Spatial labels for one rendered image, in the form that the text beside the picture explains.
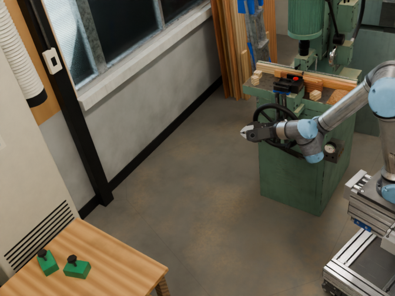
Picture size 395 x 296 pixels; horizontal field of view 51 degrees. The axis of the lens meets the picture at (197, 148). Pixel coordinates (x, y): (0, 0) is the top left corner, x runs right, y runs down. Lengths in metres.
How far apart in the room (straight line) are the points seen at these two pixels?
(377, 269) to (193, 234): 1.15
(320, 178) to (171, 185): 1.14
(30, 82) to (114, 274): 1.06
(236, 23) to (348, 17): 1.43
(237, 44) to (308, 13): 1.58
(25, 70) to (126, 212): 1.31
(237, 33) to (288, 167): 1.46
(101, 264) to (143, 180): 1.26
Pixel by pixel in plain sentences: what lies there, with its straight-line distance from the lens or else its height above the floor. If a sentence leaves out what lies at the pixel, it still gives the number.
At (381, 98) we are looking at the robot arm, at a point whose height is 1.40.
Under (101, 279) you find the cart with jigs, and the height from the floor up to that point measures 0.53.
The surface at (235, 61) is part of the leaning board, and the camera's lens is 3.83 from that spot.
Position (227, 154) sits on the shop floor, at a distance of 3.39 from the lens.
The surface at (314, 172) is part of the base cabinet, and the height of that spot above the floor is 0.39.
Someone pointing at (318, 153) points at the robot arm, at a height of 1.09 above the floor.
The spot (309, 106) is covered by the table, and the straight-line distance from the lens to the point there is 2.37.
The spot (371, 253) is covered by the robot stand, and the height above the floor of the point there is 0.21.
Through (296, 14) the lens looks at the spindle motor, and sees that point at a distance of 2.25.
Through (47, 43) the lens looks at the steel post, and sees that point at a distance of 2.48.
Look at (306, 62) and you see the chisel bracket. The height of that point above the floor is 1.05.
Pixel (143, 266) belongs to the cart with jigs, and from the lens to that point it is 2.11.
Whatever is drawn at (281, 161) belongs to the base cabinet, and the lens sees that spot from 2.71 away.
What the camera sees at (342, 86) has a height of 0.93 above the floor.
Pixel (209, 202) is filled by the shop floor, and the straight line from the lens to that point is 3.03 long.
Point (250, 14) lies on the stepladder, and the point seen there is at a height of 1.01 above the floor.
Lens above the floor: 2.21
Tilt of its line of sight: 39 degrees down
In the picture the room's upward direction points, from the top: 9 degrees counter-clockwise
